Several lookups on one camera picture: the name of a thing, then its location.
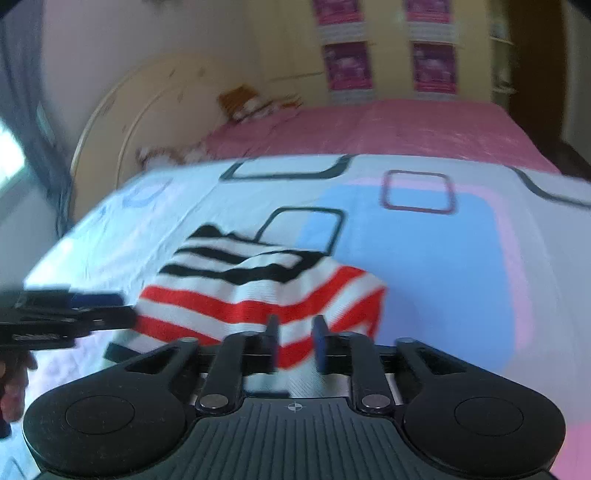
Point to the striped small garment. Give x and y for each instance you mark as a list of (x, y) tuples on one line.
[(258, 286)]

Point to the brown wooden door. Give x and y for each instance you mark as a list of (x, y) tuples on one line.
[(545, 74)]

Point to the pink bedsheet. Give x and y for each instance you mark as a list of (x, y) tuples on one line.
[(392, 129)]

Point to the cream bed headboard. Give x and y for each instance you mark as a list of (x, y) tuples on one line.
[(152, 92)]

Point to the grey curtain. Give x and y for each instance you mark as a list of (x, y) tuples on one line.
[(32, 115)]

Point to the window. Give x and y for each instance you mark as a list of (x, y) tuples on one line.
[(9, 157)]

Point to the printed white blue blanket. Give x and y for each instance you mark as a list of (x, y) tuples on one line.
[(415, 258)]

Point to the pink wall poster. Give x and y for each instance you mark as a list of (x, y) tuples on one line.
[(337, 11), (427, 11), (348, 67), (434, 67)]

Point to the white brown stuffed toy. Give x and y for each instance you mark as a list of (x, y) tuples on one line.
[(161, 154)]

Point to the wall shelf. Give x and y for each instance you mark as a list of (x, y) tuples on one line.
[(501, 60)]

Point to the person's left hand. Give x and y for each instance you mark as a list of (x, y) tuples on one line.
[(16, 392)]

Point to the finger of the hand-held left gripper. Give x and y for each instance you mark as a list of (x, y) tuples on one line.
[(94, 300), (111, 318)]

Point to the yellow wardrobe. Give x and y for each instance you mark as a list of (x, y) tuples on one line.
[(392, 55)]

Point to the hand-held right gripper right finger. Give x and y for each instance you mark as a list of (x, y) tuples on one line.
[(321, 344)]

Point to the orange stuffed toy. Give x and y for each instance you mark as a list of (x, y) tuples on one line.
[(240, 101)]

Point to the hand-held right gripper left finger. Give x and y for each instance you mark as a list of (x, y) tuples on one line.
[(272, 341)]

